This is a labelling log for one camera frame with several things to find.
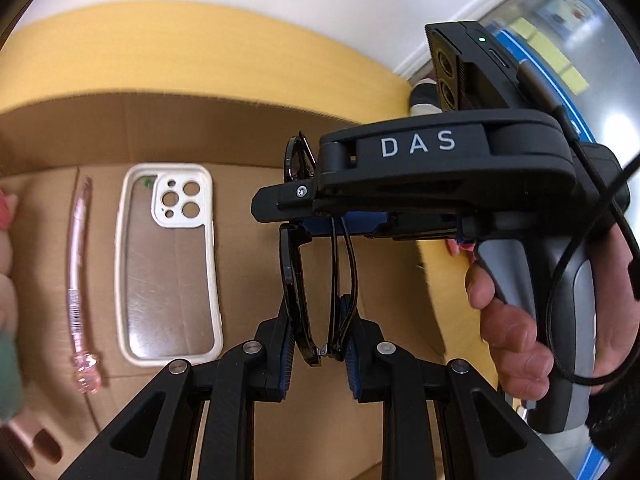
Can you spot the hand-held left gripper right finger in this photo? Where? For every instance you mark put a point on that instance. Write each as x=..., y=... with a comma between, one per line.
x=350, y=360

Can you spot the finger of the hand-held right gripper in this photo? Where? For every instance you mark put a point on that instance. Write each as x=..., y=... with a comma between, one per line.
x=280, y=202

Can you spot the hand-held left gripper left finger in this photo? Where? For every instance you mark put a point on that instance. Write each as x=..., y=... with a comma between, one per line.
x=286, y=370

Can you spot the black glasses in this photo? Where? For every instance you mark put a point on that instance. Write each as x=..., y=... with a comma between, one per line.
x=290, y=280

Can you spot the brown cardboard box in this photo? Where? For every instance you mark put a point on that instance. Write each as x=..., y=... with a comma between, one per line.
x=240, y=125

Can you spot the pink pig plush toy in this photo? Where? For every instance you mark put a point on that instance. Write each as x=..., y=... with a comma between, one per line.
x=7, y=360

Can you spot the person's right forearm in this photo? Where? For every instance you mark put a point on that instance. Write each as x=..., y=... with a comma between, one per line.
x=617, y=420

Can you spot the person's right hand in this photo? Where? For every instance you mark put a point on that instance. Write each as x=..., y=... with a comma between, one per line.
x=510, y=330

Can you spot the blue banner strip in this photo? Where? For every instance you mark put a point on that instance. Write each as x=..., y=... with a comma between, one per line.
x=575, y=107

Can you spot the grey and black cloth bag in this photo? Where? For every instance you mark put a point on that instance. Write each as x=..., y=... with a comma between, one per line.
x=422, y=97

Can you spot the yellow sticky note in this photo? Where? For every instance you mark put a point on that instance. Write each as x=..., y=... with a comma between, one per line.
x=545, y=41
x=577, y=79
x=561, y=59
x=525, y=29

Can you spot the white clear phone case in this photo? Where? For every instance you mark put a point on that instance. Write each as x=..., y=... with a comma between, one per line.
x=167, y=195

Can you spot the blue cartoon pig card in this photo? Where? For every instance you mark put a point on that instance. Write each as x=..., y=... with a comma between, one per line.
x=570, y=10

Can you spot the pink transparent tube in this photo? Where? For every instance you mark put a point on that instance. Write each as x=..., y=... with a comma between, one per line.
x=75, y=280

